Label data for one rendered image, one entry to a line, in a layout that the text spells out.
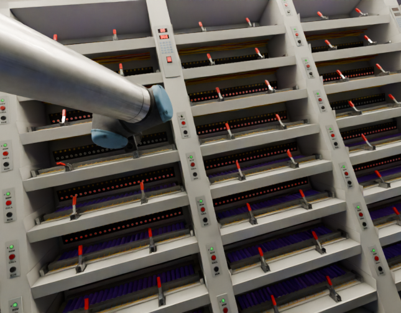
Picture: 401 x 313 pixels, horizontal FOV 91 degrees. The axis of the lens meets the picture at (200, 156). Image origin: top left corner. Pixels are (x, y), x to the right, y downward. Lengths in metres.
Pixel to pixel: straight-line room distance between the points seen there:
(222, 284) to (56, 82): 0.83
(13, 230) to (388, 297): 1.52
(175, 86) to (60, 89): 0.69
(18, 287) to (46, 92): 0.81
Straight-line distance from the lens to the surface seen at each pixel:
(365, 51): 1.56
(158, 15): 1.22
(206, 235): 0.86
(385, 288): 1.30
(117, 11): 1.33
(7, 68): 0.31
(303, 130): 1.09
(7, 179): 1.05
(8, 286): 1.05
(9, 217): 1.03
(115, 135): 0.56
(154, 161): 0.86
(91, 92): 0.36
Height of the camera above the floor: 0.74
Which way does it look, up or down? 10 degrees up
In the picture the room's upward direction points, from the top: 13 degrees counter-clockwise
